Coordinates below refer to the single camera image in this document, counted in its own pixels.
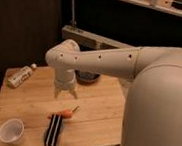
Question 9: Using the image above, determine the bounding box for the plastic bottle with label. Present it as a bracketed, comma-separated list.
[7, 63, 37, 89]

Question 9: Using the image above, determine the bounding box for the orange toy carrot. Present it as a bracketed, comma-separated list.
[46, 102, 81, 123]

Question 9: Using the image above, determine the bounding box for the black white striped eraser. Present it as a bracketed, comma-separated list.
[44, 112, 64, 146]

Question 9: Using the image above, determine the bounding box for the grey metal shelf rack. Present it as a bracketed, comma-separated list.
[62, 0, 182, 49]

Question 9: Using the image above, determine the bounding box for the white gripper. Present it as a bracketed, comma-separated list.
[54, 70, 77, 99]

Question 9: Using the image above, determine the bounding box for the black round bowl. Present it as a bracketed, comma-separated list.
[75, 71, 99, 84]

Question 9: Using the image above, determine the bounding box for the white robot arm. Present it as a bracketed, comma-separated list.
[45, 39, 182, 146]

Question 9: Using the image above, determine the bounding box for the blue sponge cloth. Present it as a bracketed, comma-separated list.
[42, 116, 67, 144]

